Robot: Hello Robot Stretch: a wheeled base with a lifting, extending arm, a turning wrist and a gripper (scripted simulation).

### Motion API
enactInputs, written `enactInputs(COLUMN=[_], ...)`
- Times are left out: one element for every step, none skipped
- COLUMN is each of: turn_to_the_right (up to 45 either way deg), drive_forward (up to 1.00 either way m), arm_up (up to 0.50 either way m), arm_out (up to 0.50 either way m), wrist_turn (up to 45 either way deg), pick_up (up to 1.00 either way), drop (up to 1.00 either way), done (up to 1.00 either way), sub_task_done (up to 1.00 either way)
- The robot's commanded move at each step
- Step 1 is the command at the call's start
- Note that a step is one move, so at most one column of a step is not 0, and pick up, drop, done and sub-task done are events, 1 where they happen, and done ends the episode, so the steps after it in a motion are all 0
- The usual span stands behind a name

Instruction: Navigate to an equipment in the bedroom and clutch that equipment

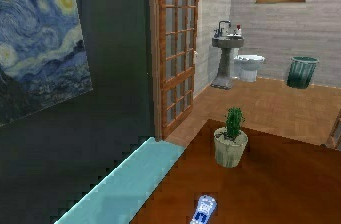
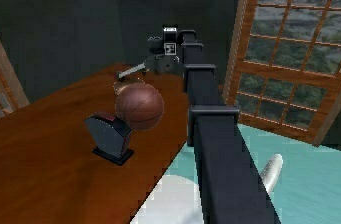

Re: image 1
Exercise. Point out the green cactus in pale pot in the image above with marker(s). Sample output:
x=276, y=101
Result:
x=231, y=146

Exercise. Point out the white soap bottle red cap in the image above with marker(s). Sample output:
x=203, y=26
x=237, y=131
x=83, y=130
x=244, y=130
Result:
x=238, y=31

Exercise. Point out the brown wooden table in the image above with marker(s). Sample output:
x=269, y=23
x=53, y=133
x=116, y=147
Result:
x=278, y=180

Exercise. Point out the dark green ribbed bin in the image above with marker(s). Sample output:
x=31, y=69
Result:
x=300, y=72

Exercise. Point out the blue swirly night-sky painting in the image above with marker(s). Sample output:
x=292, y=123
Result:
x=28, y=56

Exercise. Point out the grey pedestal sink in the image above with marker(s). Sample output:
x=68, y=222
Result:
x=226, y=53

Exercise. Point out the brown framed wall picture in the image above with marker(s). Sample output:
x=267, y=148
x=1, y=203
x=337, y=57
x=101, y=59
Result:
x=280, y=1

